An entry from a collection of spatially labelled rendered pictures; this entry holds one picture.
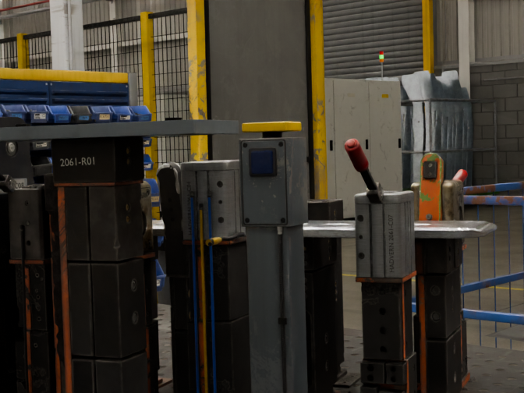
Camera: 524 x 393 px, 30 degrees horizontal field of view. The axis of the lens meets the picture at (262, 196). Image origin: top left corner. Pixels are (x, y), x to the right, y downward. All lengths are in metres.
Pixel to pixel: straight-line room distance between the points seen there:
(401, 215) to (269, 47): 3.73
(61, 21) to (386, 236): 5.47
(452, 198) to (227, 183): 0.43
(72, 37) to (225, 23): 2.09
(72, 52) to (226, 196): 5.27
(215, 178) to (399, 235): 0.28
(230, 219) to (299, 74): 3.81
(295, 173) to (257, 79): 3.72
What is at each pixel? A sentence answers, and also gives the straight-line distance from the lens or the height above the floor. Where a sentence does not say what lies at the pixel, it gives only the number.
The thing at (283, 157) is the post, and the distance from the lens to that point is 1.22.
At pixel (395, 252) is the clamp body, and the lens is 1.35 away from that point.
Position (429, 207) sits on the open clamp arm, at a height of 1.02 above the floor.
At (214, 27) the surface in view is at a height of 1.70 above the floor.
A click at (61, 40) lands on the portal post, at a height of 1.86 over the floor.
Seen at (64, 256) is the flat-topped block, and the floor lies 0.99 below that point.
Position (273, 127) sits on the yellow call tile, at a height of 1.15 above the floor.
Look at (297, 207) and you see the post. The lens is 1.24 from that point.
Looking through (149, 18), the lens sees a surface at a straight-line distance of 6.34.
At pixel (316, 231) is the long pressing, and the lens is 1.50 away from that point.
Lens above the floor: 1.13
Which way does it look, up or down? 3 degrees down
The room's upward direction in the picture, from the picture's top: 2 degrees counter-clockwise
